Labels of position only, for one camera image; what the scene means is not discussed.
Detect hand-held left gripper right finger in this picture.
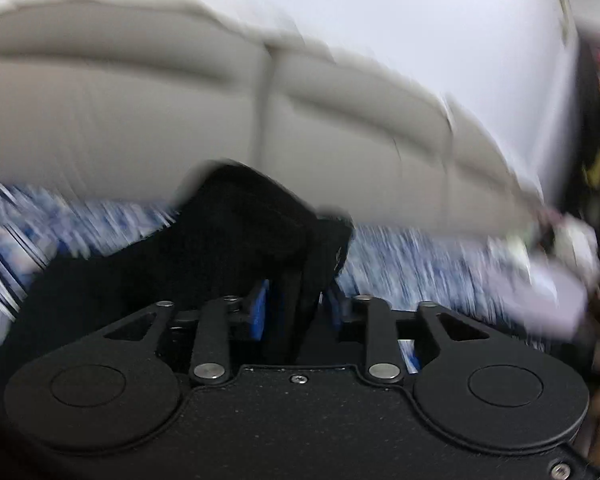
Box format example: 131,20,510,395
324,284,487,387

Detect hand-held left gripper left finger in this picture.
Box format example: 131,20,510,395
102,279,272,387

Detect black pants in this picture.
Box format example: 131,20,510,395
0,164,355,378

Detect blue white printed blanket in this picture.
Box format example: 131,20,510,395
0,177,536,378

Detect white lilac cloth pile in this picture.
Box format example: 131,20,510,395
480,209,600,342

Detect beige leather sofa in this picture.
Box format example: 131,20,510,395
0,0,548,241

